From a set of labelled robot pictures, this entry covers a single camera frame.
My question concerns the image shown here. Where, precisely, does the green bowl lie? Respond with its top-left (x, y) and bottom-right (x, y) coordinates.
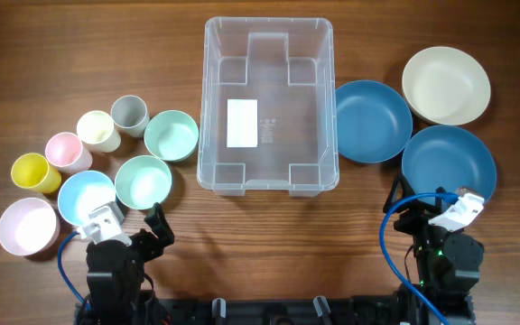
top-left (144, 110), bottom-right (199, 162)
top-left (115, 155), bottom-right (172, 210)

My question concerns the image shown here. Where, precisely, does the blue plate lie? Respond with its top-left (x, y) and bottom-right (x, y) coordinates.
top-left (401, 125), bottom-right (497, 200)
top-left (336, 80), bottom-right (413, 163)

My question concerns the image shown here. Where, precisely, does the light blue bowl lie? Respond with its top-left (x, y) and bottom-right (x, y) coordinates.
top-left (58, 171), bottom-right (116, 227)

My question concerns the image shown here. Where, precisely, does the cream plate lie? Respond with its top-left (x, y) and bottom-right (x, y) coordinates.
top-left (402, 46), bottom-right (492, 125)

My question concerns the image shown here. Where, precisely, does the pink bowl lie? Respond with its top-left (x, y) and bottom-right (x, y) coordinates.
top-left (0, 198), bottom-right (60, 256)

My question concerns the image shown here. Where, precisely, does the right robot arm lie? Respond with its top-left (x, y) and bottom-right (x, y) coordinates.
top-left (379, 173), bottom-right (485, 324)

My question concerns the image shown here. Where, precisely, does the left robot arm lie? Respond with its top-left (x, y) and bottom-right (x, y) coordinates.
top-left (74, 202), bottom-right (174, 324)

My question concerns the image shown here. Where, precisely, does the cream cup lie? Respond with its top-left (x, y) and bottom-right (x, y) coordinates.
top-left (76, 110), bottom-right (121, 153)

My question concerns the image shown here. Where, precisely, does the grey cup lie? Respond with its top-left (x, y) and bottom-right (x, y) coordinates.
top-left (110, 95), bottom-right (150, 138)

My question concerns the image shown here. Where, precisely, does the pink cup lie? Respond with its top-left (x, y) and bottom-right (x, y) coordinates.
top-left (45, 132), bottom-right (93, 174)

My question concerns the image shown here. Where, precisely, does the white label in bin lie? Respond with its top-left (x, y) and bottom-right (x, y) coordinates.
top-left (227, 99), bottom-right (258, 148)

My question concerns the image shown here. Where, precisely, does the yellow cup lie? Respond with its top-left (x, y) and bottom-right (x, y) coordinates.
top-left (11, 153), bottom-right (61, 194)

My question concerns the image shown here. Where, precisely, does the clear plastic storage bin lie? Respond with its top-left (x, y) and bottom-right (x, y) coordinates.
top-left (197, 16), bottom-right (339, 197)

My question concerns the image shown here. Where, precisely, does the right blue cable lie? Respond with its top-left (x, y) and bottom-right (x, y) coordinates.
top-left (378, 191), bottom-right (460, 325)

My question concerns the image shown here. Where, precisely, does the blue cable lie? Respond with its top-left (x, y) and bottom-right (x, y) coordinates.
top-left (378, 191), bottom-right (460, 325)
top-left (56, 229), bottom-right (92, 312)

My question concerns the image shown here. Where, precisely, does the left blue cable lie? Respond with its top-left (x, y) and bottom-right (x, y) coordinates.
top-left (56, 229), bottom-right (92, 312)

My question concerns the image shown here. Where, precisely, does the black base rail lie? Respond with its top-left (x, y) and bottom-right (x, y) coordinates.
top-left (74, 295), bottom-right (476, 325)

